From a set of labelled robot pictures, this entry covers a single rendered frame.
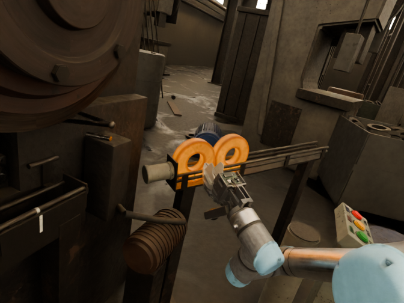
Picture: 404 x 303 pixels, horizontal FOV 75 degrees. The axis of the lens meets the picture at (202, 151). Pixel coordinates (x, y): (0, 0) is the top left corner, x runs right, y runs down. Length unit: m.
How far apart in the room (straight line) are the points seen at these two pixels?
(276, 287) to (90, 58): 1.03
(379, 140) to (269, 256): 1.79
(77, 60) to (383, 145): 2.18
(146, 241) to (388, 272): 0.59
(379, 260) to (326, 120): 2.52
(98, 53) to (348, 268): 0.50
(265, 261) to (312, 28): 2.58
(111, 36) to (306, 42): 2.61
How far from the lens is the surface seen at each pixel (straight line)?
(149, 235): 0.83
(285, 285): 1.17
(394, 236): 1.60
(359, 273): 0.45
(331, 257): 0.69
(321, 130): 2.92
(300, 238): 1.05
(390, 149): 2.39
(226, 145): 0.94
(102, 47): 0.49
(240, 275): 0.76
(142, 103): 0.92
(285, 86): 3.01
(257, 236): 0.68
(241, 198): 0.73
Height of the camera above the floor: 1.07
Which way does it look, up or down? 21 degrees down
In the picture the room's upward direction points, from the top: 12 degrees clockwise
